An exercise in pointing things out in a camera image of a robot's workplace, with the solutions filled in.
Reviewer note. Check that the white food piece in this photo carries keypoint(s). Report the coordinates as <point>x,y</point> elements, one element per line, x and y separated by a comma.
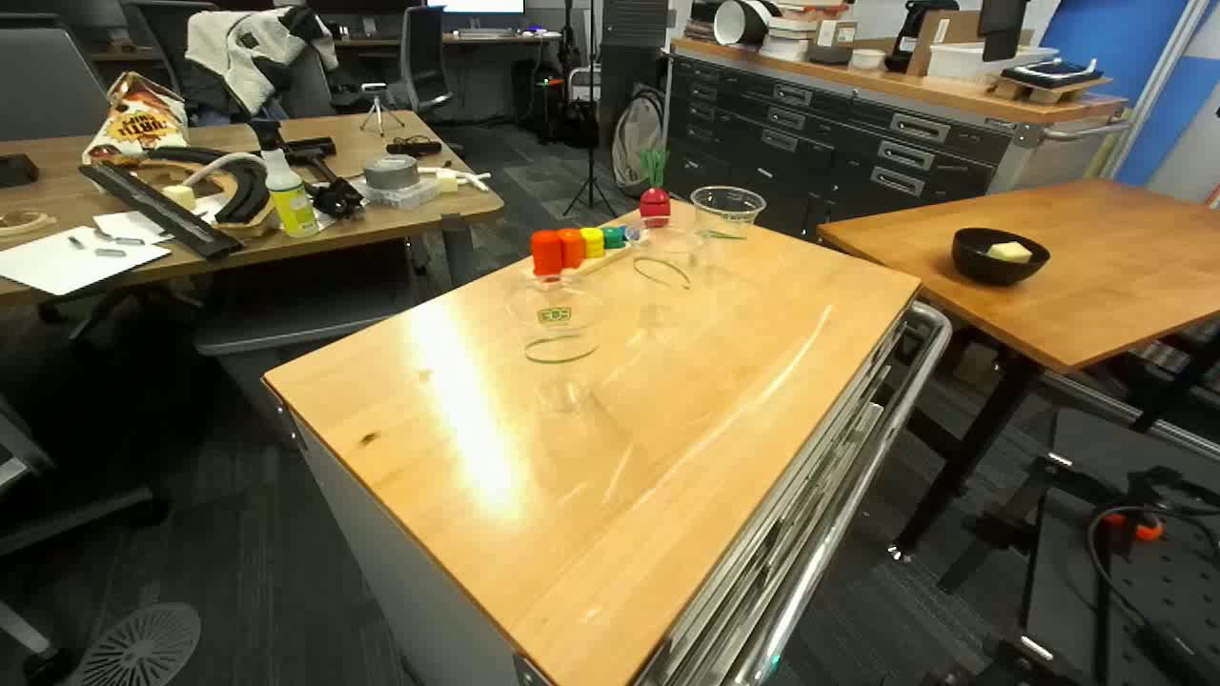
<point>1008,253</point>

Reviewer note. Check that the stack of flat tablets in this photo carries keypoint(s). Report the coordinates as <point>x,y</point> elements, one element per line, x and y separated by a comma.
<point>1052,81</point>

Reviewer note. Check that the clear plastic cup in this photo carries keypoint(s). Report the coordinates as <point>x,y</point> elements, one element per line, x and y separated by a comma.
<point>667,271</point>
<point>731,204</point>
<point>559,345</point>

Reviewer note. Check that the grey drawer cabinet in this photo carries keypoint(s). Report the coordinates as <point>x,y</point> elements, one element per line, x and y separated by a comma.
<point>814,156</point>

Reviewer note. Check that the orange cylinder block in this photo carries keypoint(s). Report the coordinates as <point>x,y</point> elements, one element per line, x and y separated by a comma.
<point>573,245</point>

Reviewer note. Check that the long black bar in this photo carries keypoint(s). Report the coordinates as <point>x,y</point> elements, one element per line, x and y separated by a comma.
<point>157,212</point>

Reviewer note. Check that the wooden block toy base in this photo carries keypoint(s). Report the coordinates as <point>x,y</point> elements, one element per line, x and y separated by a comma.
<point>546,285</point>

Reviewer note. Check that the yellow cylinder block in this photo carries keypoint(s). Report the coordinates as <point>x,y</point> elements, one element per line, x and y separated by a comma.
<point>594,242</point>

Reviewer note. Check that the blue board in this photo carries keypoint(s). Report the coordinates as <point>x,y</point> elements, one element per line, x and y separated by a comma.
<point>1144,90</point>

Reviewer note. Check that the black tripod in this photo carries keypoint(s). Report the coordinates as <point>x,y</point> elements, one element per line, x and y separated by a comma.
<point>594,115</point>

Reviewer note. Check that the chip bag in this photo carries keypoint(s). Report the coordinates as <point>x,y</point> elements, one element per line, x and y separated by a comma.
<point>137,121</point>

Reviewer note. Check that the grey tape roll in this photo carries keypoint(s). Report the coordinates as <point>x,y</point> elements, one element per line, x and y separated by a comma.
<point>390,176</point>

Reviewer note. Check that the red cylinder block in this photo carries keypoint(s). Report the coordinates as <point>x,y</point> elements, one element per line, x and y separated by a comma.
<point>546,253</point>

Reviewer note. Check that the grey metal tool cart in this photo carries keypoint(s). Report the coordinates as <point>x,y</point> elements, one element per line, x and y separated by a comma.
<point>382,560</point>

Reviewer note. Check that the grey floor fan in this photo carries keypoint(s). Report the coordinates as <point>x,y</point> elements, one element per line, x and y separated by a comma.
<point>139,649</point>

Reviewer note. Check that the white cloth jacket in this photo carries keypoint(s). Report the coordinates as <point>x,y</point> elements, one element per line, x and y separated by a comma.
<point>242,53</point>

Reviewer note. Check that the orange clamp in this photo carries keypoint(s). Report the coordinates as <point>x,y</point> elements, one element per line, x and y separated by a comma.
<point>1130,527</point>

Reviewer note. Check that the long wooden desk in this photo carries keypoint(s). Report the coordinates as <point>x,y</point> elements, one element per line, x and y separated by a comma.
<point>382,217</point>

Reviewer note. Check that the red toy radish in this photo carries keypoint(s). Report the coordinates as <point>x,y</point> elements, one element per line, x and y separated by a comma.
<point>653,206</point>

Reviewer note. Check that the flat black remote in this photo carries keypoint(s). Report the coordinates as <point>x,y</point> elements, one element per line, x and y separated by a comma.
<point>412,148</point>

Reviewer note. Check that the black perforated breadboard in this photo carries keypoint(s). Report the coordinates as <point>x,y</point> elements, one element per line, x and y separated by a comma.
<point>1169,610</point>

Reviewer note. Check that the white plastic bin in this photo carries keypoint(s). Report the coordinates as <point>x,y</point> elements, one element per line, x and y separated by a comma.
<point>984,63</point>

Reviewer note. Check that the yellow liquid spray bottle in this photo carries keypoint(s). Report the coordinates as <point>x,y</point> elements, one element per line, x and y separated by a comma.
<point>297,212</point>

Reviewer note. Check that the grey fabric chair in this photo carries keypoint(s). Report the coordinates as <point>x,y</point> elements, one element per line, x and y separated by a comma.
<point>52,81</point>

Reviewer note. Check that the green cylinder block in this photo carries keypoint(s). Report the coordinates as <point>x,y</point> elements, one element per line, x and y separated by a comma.
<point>612,238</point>

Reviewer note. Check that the white paper sheet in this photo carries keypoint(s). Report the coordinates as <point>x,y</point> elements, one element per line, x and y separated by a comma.
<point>63,262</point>

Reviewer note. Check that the brown cardboard piece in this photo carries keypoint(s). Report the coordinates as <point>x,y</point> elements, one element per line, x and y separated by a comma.
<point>946,37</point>

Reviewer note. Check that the square wooden table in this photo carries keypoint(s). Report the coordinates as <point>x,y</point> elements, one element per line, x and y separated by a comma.
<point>1120,279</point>

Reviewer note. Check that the black bowl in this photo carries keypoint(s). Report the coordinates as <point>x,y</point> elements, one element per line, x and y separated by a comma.
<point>974,265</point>

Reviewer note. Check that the dark office chair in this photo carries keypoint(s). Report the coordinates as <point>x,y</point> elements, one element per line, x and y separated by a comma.
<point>424,58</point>

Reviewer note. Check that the blue cylinder block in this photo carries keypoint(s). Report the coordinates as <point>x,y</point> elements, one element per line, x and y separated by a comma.
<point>627,234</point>

